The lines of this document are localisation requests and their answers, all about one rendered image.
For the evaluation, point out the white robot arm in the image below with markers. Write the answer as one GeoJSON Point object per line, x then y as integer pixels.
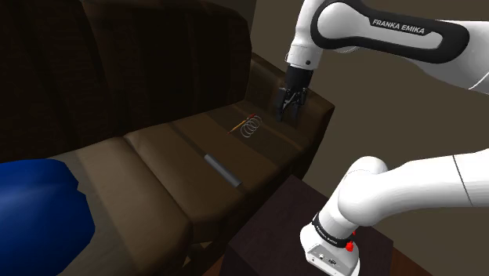
{"type": "Point", "coordinates": [386, 191]}

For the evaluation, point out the brown leather sofa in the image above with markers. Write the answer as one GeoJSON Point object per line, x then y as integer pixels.
{"type": "Point", "coordinates": [160, 153]}

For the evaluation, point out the yellow pencil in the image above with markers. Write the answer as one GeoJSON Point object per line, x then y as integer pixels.
{"type": "Point", "coordinates": [240, 123]}

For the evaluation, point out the blue cushion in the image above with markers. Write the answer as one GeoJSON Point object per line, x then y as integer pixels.
{"type": "Point", "coordinates": [38, 218]}

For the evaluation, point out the dark wooden robot stand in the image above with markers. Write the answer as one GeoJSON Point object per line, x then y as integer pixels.
{"type": "Point", "coordinates": [267, 233]}

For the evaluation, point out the grey cylinder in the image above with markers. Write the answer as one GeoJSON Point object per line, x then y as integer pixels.
{"type": "Point", "coordinates": [222, 170]}

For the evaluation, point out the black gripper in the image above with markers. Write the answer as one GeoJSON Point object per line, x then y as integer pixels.
{"type": "Point", "coordinates": [298, 78]}

